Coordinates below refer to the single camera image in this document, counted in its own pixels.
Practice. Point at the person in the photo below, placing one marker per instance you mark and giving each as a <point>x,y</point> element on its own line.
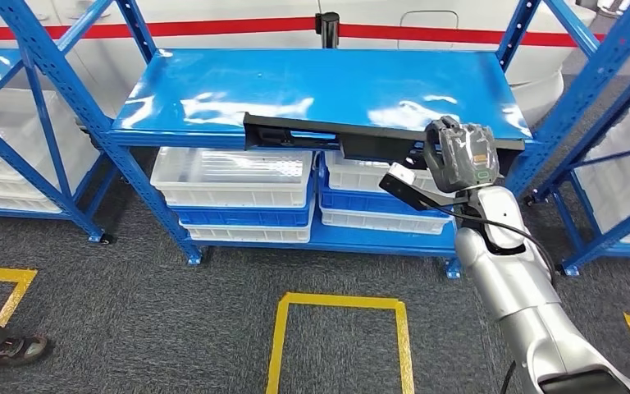
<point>16,350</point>

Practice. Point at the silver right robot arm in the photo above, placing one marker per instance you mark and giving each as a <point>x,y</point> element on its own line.
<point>516,293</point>

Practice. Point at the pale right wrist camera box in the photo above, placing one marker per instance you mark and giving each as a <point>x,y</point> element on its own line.
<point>402,174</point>

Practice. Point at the long black metal part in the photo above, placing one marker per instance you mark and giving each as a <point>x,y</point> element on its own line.
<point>369,144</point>

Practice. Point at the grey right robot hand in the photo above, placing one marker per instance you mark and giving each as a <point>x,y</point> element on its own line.
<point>464,155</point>

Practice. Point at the black wrist camera mount plate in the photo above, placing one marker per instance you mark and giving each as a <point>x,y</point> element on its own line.
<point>410,194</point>

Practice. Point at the blue steel shelf rack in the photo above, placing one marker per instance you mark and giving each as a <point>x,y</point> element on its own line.
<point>592,247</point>
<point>48,147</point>
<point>293,81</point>

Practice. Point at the black stanchion post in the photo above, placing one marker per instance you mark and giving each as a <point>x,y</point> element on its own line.
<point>327,30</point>

